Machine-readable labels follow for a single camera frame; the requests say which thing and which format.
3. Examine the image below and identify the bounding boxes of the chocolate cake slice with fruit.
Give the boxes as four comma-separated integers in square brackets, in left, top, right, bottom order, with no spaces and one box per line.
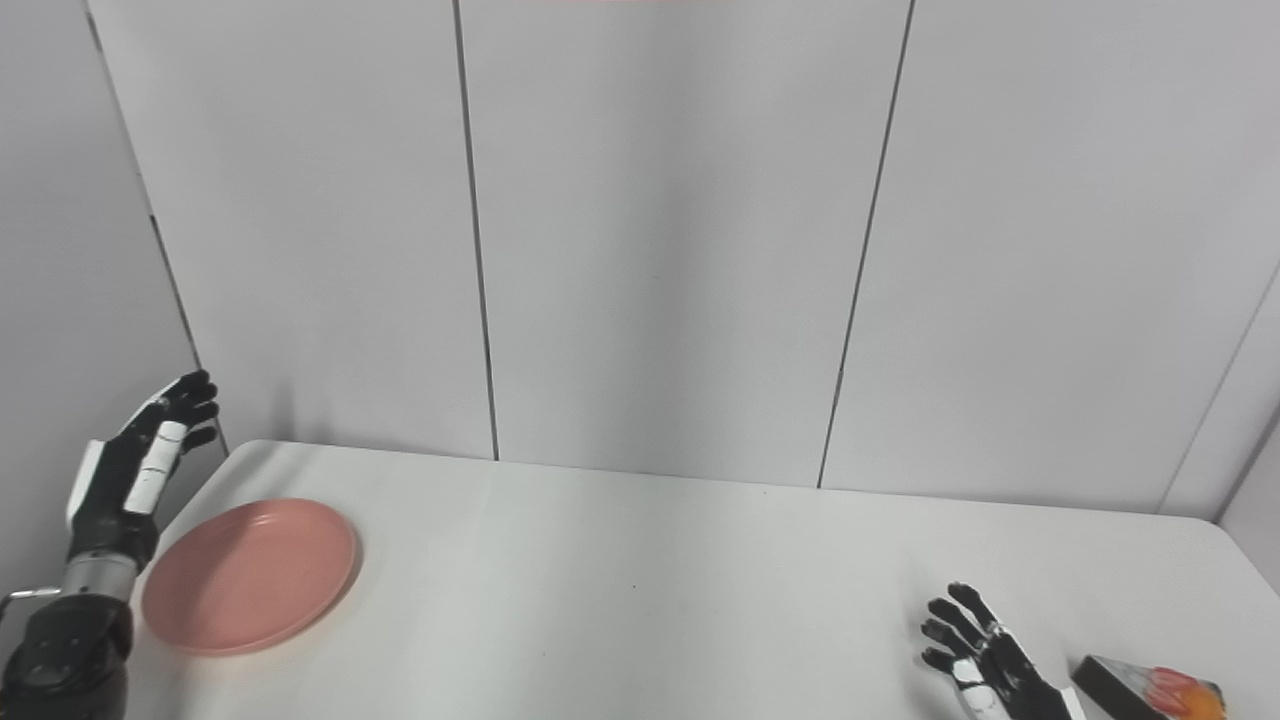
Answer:
[1071,655,1229,720]

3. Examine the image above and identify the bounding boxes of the pink round plate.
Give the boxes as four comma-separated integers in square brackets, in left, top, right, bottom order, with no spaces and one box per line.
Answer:
[141,498,359,658]

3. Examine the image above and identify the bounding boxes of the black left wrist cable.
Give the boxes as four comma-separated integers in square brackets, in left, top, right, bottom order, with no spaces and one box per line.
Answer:
[0,586,63,626]

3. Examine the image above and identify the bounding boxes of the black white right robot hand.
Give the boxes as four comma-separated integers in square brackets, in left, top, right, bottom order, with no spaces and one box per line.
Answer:
[920,583,1087,720]

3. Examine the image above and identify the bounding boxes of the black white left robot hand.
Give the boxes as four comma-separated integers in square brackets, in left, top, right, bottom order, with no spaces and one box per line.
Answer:
[65,370,220,573]

